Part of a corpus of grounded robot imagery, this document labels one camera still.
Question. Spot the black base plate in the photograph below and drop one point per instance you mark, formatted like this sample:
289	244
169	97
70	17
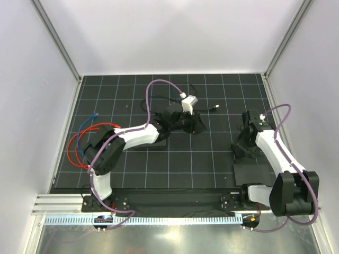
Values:
175	202

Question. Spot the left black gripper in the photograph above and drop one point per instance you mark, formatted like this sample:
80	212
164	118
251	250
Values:
195	125

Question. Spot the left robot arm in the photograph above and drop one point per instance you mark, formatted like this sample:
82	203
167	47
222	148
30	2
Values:
104	152

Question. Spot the left aluminium frame post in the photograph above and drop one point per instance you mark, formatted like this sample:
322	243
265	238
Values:
43	15

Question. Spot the aluminium front rail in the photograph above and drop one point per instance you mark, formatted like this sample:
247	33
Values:
62	204

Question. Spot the black grid mat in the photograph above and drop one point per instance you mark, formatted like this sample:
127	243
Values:
188	161

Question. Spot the black network switch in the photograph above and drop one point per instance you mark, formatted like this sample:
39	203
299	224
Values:
152	146

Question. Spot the white slotted cable duct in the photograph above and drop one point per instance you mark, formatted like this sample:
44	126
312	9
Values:
113	220

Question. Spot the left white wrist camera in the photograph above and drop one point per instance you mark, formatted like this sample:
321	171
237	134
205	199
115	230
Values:
188	102

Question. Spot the black flat block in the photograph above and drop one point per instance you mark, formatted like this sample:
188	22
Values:
252	175

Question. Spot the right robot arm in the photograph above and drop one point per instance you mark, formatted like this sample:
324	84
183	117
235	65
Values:
294	190

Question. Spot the aluminium frame post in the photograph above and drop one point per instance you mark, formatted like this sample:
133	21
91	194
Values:
296	21
43	15

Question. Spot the right aluminium frame post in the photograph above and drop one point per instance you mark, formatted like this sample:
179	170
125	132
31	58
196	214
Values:
296	21

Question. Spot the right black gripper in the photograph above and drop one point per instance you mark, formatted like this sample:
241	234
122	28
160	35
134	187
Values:
252	152

